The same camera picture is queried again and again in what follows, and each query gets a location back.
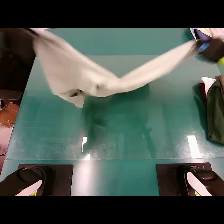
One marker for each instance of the person's hand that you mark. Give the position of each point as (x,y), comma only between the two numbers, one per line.
(212,50)

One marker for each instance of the white garment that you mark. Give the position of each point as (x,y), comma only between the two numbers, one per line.
(208,83)
(73,73)

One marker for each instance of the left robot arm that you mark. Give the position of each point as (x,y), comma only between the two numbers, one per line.
(20,185)

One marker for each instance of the red garment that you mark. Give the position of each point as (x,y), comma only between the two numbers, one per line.
(202,90)

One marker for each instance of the dark green garment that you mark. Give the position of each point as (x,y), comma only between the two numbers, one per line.
(216,113)

